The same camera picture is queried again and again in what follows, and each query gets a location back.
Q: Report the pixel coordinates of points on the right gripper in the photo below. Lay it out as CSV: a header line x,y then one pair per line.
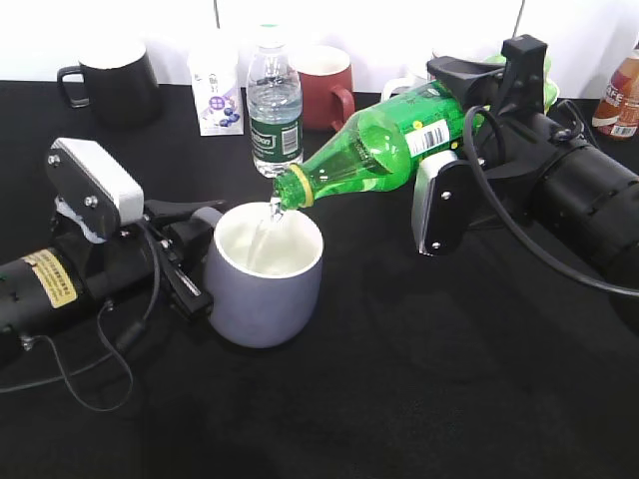
x,y
532,163

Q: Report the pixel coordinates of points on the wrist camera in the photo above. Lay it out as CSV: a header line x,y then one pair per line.
x,y
443,198
92,189

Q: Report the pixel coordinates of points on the orange tea bottle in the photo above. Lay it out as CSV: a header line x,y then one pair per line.
x,y
617,113

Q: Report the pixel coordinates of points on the white mug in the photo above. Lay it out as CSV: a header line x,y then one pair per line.
x,y
396,86

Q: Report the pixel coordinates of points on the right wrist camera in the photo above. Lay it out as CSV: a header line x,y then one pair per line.
x,y
443,198

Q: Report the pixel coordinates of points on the red mug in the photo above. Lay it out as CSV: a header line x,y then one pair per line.
x,y
327,85

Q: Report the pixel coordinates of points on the cestbon water bottle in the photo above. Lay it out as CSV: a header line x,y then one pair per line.
x,y
275,104

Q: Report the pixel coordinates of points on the blueberry milk carton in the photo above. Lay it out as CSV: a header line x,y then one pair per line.
x,y
216,90

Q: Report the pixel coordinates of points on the green soda bottle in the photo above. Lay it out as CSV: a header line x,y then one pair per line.
x,y
378,148

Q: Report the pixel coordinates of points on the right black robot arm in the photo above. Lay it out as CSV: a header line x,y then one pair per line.
x,y
602,254

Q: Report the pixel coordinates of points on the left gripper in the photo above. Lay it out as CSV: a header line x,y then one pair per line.
x,y
165,249

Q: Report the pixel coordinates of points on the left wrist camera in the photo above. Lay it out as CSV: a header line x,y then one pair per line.
x,y
92,189

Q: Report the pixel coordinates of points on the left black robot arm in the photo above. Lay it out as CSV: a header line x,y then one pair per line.
x,y
39,296

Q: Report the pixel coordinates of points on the black mug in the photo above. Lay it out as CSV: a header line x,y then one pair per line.
x,y
120,84

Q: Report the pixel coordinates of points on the grey mug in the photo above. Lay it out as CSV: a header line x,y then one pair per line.
x,y
264,276

